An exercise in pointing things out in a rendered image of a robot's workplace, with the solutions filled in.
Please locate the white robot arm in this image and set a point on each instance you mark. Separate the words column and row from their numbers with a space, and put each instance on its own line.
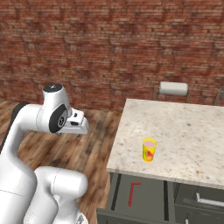
column 17, row 163

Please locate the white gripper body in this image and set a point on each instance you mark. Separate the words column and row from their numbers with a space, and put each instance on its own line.
column 78, row 127

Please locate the chair with white backrest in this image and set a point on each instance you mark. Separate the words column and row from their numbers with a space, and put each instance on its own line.
column 173, row 88

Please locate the yellow smoothie cup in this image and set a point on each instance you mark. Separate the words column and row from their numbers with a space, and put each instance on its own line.
column 149, row 151

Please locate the dark grey open drawer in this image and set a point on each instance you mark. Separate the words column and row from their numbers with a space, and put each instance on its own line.
column 145, row 198

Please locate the dark grey drawer front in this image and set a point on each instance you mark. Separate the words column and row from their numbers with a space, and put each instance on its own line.
column 186, row 194
column 201, row 215

